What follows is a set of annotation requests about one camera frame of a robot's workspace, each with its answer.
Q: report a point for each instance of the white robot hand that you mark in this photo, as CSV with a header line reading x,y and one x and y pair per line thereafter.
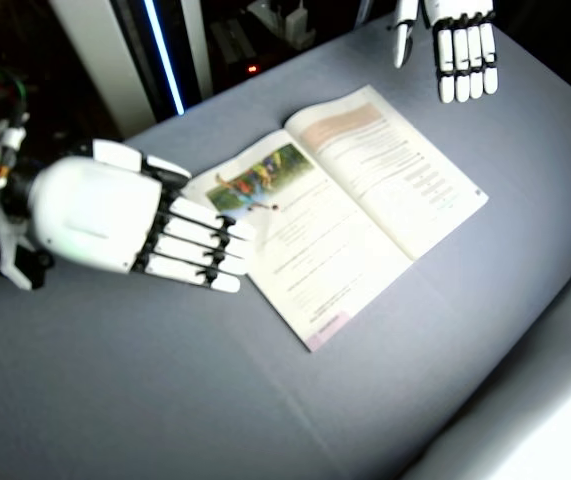
x,y
465,45
90,210

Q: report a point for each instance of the book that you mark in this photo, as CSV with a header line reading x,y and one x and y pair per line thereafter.
x,y
335,220

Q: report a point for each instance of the white pillar panel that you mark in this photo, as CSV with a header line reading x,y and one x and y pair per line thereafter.
x,y
100,60

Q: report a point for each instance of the blue light strip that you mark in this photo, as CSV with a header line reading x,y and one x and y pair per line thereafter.
x,y
165,60

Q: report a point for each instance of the grey table cloth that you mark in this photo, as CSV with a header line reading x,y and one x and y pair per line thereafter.
x,y
215,390

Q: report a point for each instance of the white bracket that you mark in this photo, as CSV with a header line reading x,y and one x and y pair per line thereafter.
x,y
299,25

